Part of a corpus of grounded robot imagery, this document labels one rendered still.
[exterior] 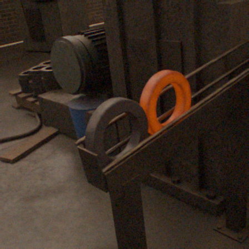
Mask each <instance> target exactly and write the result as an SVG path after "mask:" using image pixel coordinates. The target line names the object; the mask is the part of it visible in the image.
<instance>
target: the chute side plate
mask: <svg viewBox="0 0 249 249"><path fill-rule="evenodd" d="M248 90H249V73H247V74H246V75H245V76H243V77H242V78H240V79H239V80H238V81H236V82H234V83H233V84H232V85H230V86H229V87H227V88H226V89H224V90H223V91H222V92H221V93H219V94H218V95H217V96H215V97H214V98H213V99H210V100H209V101H207V102H206V103H205V104H203V105H202V106H201V107H199V108H198V109H196V110H195V111H193V112H192V113H191V114H189V115H188V116H187V117H186V118H184V119H183V120H181V121H180V122H178V123H176V124H175V125H173V126H172V127H171V128H169V129H168V130H166V131H165V132H164V133H162V134H161V135H159V136H158V137H157V138H155V139H154V140H153V141H151V142H150V143H148V144H147V145H145V146H144V147H142V148H141V149H140V150H138V151H137V152H136V153H134V154H133V155H132V156H130V157H128V158H126V159H125V160H124V161H122V162H121V163H119V164H118V165H117V166H115V167H114V168H112V169H111V170H109V171H108V172H107V173H105V174H104V176H105V179H106V183H107V186H108V192H109V196H110V199H111V202H112V203H114V202H115V201H117V200H118V199H119V198H120V197H122V196H123V191H122V184H124V183H126V182H128V181H129V180H131V179H133V178H135V177H136V176H137V175H139V178H140V182H141V181H143V180H144V179H145V178H146V177H148V176H149V175H150V174H151V173H153V172H154V171H155V170H156V169H158V168H159V167H161V166H162V165H163V164H164V163H165V162H166V161H168V160H169V159H170V158H172V157H173V156H174V155H175V154H177V153H179V152H180V151H181V150H183V149H184V148H185V147H187V146H188V145H189V144H190V143H191V142H192V141H194V140H195V139H196V138H197V137H199V136H200V135H201V134H203V133H204V132H206V131H207V130H208V129H209V128H210V127H211V126H213V125H215V124H216V123H217V122H218V121H220V120H221V119H222V118H223V117H224V116H225V115H227V114H228V113H230V112H231V111H232V110H233V109H235V108H236V107H237V106H238V105H239V104H240V103H242V94H243V93H245V92H247V91H248Z"/></svg>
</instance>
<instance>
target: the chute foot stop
mask: <svg viewBox="0 0 249 249"><path fill-rule="evenodd" d="M78 151H79V156H80V158H81V161H82V165H83V168H84V172H85V174H86V178H87V181H88V183H90V184H92V185H93V186H95V187H97V188H99V189H100V190H102V191H104V192H105V193H108V188H107V184H106V180H105V178H104V174H103V170H102V166H101V163H100V160H99V156H98V155H97V154H95V153H93V152H91V151H88V150H86V149H84V148H82V147H80V146H79V147H78Z"/></svg>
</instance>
